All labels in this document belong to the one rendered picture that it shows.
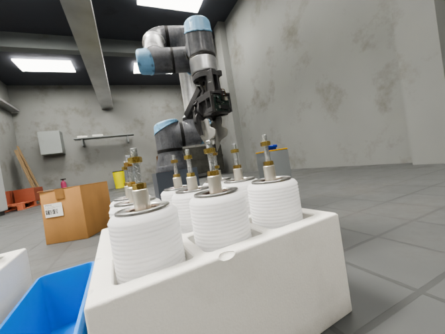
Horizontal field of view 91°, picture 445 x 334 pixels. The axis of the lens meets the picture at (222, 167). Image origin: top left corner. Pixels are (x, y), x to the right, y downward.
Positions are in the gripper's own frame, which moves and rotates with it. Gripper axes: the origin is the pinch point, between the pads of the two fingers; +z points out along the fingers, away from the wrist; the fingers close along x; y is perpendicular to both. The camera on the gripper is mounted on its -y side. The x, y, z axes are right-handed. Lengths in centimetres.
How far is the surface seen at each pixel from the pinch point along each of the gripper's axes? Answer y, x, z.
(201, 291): 26.9, -25.8, 20.0
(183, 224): 11.3, -18.7, 15.7
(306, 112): -122, 284, -51
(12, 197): -602, -93, 8
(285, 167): 12.2, 16.2, 9.1
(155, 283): 25.8, -30.7, 17.0
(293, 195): 28.4, -5.7, 12.4
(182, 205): 11.6, -18.5, 11.9
